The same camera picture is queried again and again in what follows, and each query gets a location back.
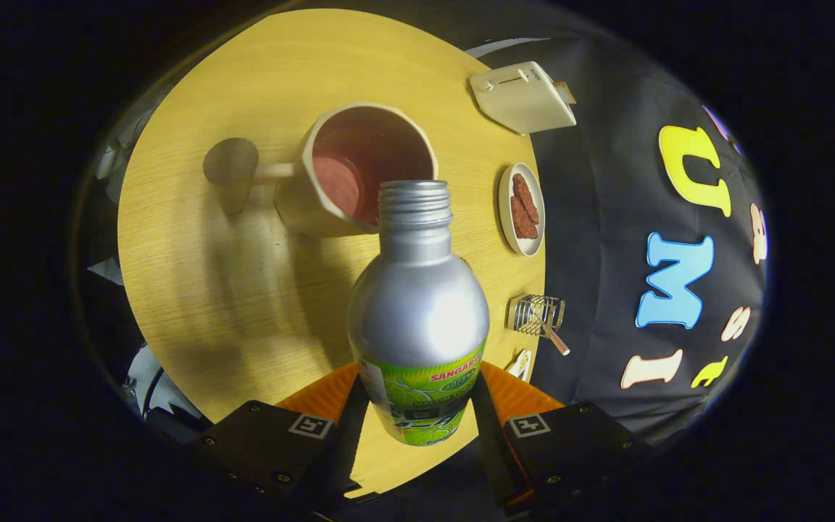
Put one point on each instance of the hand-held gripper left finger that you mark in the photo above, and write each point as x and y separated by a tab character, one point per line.
345	449

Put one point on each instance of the white divided dish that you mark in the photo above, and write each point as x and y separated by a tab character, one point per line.
521	366

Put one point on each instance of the brown stick with white tip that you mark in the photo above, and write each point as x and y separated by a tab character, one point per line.
559	344

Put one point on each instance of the white toaster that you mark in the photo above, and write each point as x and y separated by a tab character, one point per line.
522	101

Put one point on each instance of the wooden table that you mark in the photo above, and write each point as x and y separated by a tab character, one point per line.
229	290

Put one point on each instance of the red-brown meat strip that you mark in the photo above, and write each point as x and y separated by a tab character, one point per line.
526	196
524	225

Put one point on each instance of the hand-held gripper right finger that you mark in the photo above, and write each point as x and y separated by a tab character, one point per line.
493	449

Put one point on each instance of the black backdrop cloth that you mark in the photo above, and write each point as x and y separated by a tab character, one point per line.
606	217

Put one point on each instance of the silver juice bottle green label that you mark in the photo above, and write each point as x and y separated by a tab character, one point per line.
417	312

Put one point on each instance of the brown bread slice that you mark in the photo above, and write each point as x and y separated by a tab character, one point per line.
566	92

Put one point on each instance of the round white plate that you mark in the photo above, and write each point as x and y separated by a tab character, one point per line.
506	217

